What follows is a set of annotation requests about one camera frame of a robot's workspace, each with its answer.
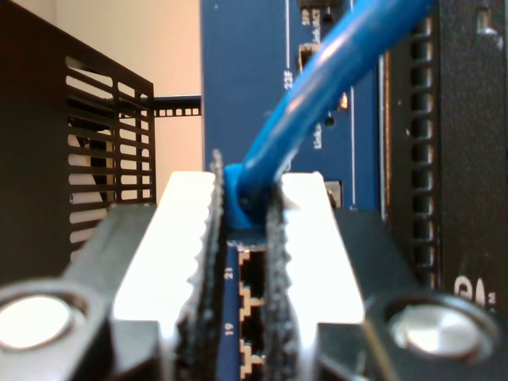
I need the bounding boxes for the blue network cable clear plugs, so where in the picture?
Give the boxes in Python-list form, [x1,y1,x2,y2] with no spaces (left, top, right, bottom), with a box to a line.
[224,0,437,233]

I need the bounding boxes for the black rack server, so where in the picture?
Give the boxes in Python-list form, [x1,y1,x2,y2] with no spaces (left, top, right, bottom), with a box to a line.
[379,0,508,381]

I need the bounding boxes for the black vented metal panel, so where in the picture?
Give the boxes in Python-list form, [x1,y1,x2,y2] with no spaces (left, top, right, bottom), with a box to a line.
[0,0,156,287]

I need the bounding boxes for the black rack frame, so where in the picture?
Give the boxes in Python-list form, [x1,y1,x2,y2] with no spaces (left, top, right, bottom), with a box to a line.
[152,94,203,118]

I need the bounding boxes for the blue network switch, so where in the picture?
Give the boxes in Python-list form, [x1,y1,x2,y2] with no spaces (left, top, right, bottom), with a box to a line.
[200,0,392,381]

